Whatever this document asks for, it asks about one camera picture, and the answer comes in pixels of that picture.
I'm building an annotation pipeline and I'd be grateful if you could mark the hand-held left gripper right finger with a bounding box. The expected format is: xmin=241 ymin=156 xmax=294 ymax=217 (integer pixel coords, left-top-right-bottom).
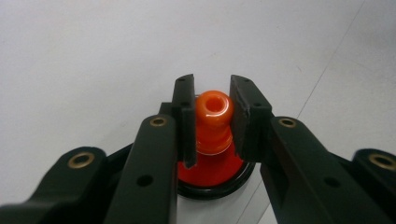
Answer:
xmin=229 ymin=74 xmax=393 ymax=224

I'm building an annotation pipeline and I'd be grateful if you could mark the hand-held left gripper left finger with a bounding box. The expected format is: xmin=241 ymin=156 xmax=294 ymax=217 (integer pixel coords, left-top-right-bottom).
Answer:
xmin=104 ymin=74 xmax=198 ymax=224

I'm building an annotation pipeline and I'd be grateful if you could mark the round red ink pad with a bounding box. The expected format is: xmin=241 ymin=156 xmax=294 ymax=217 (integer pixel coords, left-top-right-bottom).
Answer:
xmin=177 ymin=141 xmax=257 ymax=201

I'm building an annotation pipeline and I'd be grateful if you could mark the orange stamp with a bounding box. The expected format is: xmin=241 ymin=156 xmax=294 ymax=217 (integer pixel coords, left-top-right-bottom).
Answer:
xmin=194 ymin=90 xmax=234 ymax=157

